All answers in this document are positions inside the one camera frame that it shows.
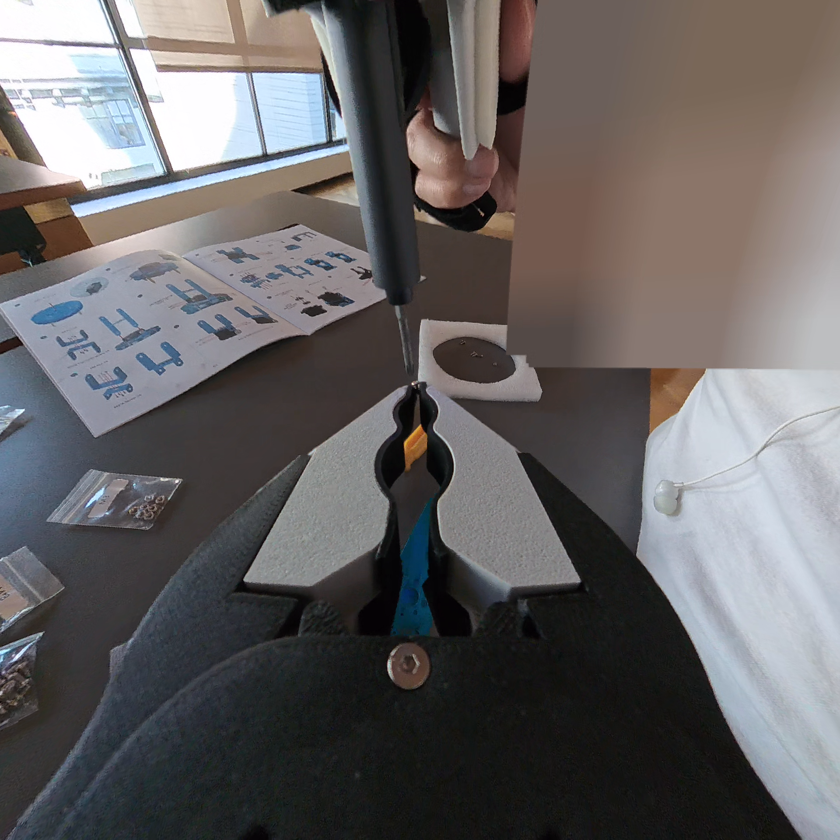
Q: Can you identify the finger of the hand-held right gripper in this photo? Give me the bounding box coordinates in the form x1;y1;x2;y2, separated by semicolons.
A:
390;0;503;160
262;0;332;73

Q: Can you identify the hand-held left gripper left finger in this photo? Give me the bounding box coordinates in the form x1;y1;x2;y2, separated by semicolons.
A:
244;385;417;631

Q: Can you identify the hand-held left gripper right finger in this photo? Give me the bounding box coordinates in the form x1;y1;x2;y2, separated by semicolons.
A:
420;384;583;634

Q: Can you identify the dark grey electric screwdriver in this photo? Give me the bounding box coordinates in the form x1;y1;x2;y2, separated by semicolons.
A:
322;0;424;385

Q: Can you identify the blue acrylic plate part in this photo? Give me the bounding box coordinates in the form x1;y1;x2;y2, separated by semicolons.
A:
392;495;439;637

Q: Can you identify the dark grey desk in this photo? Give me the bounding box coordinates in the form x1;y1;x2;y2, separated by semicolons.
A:
0;190;651;815

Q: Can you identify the person's right hand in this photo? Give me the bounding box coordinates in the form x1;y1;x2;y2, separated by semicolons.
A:
406;0;534;214

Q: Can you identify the beige roller shade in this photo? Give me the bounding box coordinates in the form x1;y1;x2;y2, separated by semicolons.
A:
131;0;327;73

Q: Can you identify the white foam block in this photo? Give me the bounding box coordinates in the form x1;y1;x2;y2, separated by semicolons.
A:
418;319;544;401

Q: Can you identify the group of small screw bags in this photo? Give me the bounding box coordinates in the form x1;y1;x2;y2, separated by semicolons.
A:
0;407;182;731

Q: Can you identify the assembly instruction booklet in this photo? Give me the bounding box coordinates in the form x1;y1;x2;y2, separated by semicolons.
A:
0;224;426;438

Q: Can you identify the person's white shirt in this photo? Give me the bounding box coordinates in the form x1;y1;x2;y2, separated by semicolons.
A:
637;369;840;840

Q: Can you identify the dark side table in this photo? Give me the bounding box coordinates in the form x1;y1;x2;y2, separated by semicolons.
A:
0;154;88;212

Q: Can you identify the large window black frame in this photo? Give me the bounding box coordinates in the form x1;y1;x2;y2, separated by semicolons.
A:
0;0;349;193

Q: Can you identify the white drawstring cord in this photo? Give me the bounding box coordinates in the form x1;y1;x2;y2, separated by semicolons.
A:
654;406;840;517

